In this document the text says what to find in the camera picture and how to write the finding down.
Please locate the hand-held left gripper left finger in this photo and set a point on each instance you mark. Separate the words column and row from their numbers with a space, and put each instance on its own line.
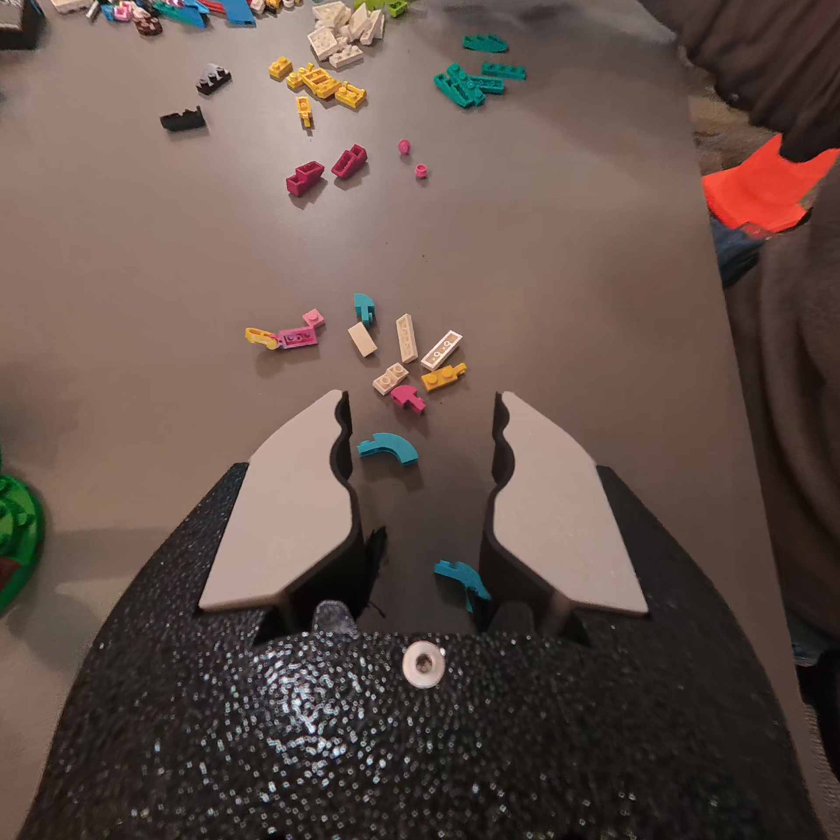
column 282, row 512

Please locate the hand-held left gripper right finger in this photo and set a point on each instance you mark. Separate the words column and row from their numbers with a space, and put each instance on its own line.
column 558, row 518

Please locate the teal curved lego piece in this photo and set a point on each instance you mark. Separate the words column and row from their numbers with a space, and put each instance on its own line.
column 459, row 574
column 394, row 446

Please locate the green lego flower model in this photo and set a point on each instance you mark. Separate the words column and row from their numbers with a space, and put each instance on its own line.
column 16, row 525

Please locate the magenta rounded lego piece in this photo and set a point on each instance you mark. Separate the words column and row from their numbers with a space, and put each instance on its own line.
column 407, row 397

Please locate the small beige lego plate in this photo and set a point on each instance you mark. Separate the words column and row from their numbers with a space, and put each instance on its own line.
column 388, row 379

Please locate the yellow lego hinge plate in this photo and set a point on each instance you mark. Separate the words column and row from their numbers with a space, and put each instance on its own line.
column 439, row 379

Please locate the smooth white lego tile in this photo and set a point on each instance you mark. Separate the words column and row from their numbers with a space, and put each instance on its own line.
column 362, row 340

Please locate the small light pink lego plate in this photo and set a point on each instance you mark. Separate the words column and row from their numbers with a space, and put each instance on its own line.
column 313, row 319

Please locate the white printed lego tile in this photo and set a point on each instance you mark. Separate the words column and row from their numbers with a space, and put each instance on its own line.
column 442, row 350

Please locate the long white lego plate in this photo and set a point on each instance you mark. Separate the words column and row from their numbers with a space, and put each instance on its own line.
column 407, row 338

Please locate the small teal lego piece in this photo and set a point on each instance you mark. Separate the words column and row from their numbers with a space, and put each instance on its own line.
column 362, row 305

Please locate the magenta lego slope brick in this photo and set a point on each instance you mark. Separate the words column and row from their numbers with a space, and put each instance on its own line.
column 349, row 161
column 305, row 178

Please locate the small yellow lego bar plate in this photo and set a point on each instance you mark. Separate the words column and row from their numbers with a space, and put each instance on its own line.
column 304, row 108

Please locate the black toothed lego piece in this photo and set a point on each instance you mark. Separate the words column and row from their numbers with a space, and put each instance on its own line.
column 182, row 120
column 213, row 80

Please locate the pile of yellow lego pieces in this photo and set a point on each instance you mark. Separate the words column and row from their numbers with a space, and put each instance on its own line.
column 321, row 82

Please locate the pile of white lego pieces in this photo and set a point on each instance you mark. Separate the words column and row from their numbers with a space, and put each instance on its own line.
column 338, row 39

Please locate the pile of mixed colourful lego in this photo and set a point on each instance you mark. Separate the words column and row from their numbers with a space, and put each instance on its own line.
column 177, row 10

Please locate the person's brown sweater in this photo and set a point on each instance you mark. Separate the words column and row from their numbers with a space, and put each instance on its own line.
column 800, row 394

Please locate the blue fabric item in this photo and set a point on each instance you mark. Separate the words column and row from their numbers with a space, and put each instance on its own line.
column 735, row 253

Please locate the orange fabric item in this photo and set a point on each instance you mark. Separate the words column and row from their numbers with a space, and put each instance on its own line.
column 754, row 190

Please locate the group of teal green plates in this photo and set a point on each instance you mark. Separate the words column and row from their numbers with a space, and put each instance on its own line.
column 459, row 85

